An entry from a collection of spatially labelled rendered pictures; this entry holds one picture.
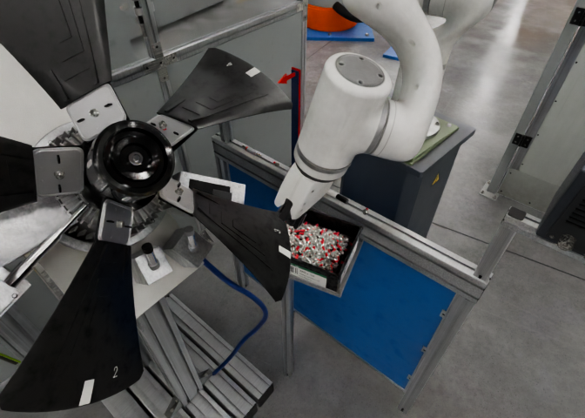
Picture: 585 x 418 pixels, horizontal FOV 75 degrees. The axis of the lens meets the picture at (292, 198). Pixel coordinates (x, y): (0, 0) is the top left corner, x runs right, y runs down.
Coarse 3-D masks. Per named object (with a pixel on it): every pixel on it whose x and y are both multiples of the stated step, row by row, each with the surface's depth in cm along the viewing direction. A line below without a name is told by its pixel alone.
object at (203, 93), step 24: (216, 48) 82; (192, 72) 77; (216, 72) 78; (240, 72) 79; (192, 96) 72; (216, 96) 72; (240, 96) 74; (264, 96) 76; (192, 120) 67; (216, 120) 68
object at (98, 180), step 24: (96, 144) 54; (120, 144) 56; (144, 144) 58; (168, 144) 60; (96, 168) 53; (120, 168) 55; (144, 168) 58; (168, 168) 59; (96, 192) 63; (120, 192) 55; (144, 192) 56
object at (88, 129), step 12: (108, 84) 59; (84, 96) 60; (96, 96) 60; (108, 96) 59; (72, 108) 61; (84, 108) 60; (96, 108) 60; (108, 108) 60; (120, 108) 59; (72, 120) 61; (84, 120) 61; (96, 120) 61; (108, 120) 60; (120, 120) 60; (84, 132) 61; (96, 132) 61
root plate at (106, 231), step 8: (112, 200) 58; (104, 208) 56; (112, 208) 58; (120, 208) 61; (128, 208) 63; (104, 216) 56; (112, 216) 58; (120, 216) 61; (128, 216) 63; (104, 224) 56; (112, 224) 59; (128, 224) 63; (104, 232) 57; (112, 232) 59; (120, 232) 61; (128, 232) 63; (104, 240) 56; (112, 240) 59; (120, 240) 61; (128, 240) 64
